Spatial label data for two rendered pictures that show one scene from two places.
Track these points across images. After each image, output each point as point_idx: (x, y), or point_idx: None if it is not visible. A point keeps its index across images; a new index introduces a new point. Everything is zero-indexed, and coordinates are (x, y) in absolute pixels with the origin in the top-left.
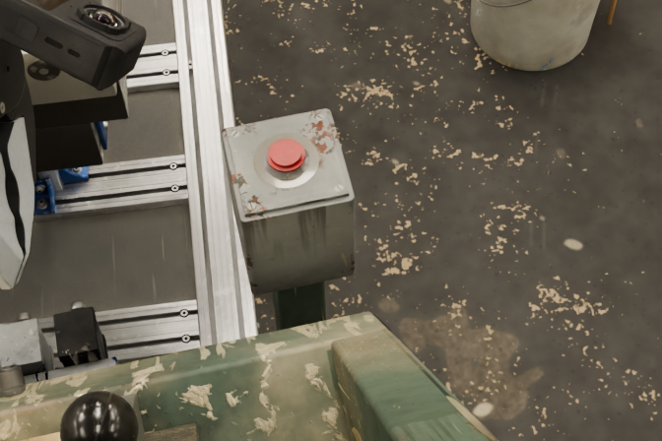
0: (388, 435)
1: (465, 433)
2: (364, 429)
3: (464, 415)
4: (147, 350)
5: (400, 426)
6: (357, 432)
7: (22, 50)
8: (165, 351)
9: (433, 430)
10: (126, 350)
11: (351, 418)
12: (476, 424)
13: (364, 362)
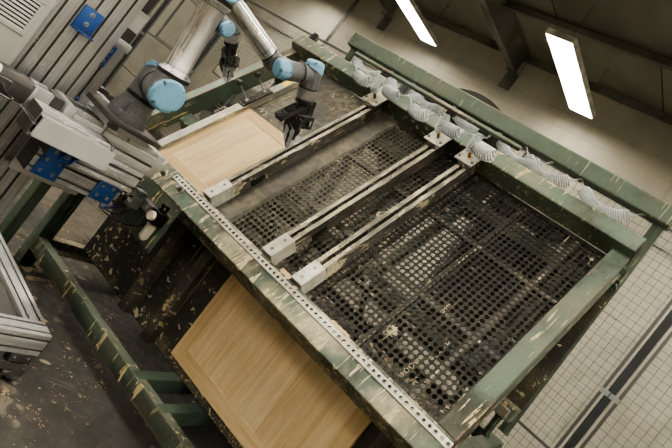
0: (190, 99)
1: (194, 91)
2: (164, 117)
3: (187, 93)
4: (1, 237)
5: (190, 97)
6: (152, 126)
7: (109, 101)
8: (0, 234)
9: (192, 94)
10: (2, 241)
11: (146, 128)
12: (191, 91)
13: (152, 113)
